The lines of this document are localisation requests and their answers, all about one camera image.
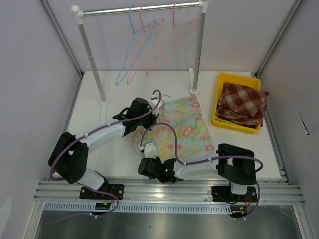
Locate blue wire hanger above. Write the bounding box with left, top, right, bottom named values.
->
left=158, top=94, right=202, bottom=123
left=115, top=5, right=157, bottom=86

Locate silver white clothes rack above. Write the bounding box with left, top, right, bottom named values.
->
left=70, top=0, right=208, bottom=126

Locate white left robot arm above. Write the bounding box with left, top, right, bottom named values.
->
left=48, top=97, right=162, bottom=199

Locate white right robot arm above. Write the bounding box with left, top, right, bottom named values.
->
left=138, top=143, right=258, bottom=201

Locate red plaid skirt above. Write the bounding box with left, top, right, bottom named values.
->
left=216, top=82, right=270, bottom=128

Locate yellow plastic bin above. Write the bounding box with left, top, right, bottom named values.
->
left=211, top=72, right=261, bottom=134

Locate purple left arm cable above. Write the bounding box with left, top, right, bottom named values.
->
left=47, top=89, right=162, bottom=225

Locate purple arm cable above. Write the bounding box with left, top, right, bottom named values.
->
left=47, top=89, right=162, bottom=225
left=139, top=122, right=264, bottom=221

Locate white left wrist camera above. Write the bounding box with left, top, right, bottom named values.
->
left=149, top=94, right=164, bottom=116

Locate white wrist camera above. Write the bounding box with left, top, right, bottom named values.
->
left=138, top=142, right=158, bottom=159
left=149, top=94, right=164, bottom=116

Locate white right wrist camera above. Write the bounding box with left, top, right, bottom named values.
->
left=138, top=142, right=158, bottom=159

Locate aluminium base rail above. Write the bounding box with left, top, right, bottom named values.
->
left=33, top=177, right=305, bottom=205

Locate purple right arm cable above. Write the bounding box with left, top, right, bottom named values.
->
left=139, top=122, right=264, bottom=221

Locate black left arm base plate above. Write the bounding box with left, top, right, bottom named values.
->
left=79, top=184, right=124, bottom=200

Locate white slotted cable duct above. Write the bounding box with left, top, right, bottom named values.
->
left=44, top=201, right=232, bottom=215

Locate pink wire hanger middle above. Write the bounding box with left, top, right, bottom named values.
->
left=126, top=5, right=165, bottom=85

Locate pink wire hanger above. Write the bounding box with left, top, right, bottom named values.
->
left=126, top=5, right=165, bottom=85
left=145, top=1, right=200, bottom=76

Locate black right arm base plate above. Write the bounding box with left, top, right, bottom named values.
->
left=211, top=186, right=258, bottom=204

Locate pink wire hanger right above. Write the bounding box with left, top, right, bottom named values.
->
left=145, top=1, right=200, bottom=76

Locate blue wire hanger behind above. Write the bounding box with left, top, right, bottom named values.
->
left=115, top=5, right=157, bottom=86

